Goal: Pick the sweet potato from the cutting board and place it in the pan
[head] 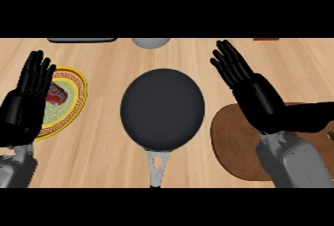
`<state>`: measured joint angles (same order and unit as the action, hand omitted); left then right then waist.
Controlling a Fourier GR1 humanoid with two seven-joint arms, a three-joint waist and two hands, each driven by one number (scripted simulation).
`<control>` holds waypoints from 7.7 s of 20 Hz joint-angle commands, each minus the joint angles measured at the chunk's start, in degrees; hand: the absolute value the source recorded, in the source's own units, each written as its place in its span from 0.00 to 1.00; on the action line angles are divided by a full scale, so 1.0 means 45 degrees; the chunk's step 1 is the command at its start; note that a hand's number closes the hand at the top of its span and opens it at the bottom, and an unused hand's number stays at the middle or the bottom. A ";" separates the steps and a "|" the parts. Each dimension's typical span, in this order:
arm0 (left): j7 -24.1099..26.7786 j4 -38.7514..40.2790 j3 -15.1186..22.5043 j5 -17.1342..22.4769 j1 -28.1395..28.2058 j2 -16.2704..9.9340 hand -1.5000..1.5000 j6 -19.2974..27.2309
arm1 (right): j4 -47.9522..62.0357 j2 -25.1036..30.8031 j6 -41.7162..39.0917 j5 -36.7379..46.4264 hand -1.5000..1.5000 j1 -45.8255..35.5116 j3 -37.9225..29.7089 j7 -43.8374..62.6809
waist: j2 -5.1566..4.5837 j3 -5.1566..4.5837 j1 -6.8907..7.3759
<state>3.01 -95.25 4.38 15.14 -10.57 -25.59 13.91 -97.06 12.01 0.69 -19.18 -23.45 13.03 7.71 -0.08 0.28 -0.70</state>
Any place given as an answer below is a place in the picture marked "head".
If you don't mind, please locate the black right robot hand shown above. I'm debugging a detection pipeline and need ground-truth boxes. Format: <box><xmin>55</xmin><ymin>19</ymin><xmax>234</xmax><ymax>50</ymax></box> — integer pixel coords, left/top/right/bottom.
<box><xmin>208</xmin><ymin>39</ymin><xmax>334</xmax><ymax>135</ymax></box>

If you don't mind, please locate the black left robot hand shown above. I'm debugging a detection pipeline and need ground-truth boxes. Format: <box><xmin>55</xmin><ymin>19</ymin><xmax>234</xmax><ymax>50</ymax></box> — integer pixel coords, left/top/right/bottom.
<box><xmin>0</xmin><ymin>49</ymin><xmax>57</xmax><ymax>147</ymax></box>

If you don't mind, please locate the brown wooden cutting board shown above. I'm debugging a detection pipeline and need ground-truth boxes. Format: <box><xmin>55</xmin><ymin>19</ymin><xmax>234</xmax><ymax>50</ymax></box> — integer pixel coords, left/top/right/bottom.
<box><xmin>209</xmin><ymin>102</ymin><xmax>334</xmax><ymax>182</ymax></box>

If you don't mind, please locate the black frying pan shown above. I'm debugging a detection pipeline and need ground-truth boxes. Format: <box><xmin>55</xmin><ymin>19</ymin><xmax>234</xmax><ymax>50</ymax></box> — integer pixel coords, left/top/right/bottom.
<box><xmin>119</xmin><ymin>68</ymin><xmax>205</xmax><ymax>189</ymax></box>

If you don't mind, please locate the red can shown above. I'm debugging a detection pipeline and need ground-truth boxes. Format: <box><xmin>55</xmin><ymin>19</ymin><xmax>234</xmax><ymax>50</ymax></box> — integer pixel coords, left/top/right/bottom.
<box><xmin>44</xmin><ymin>81</ymin><xmax>69</xmax><ymax>106</ymax></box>

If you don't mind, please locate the yellow rimmed green plate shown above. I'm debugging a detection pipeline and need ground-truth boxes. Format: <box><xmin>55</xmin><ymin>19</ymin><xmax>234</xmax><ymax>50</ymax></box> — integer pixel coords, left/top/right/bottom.
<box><xmin>33</xmin><ymin>65</ymin><xmax>88</xmax><ymax>141</ymax></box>

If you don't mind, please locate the grey round object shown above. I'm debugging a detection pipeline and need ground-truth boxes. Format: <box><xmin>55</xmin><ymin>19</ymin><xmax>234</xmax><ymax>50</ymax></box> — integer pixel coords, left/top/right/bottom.
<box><xmin>131</xmin><ymin>37</ymin><xmax>172</xmax><ymax>49</ymax></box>

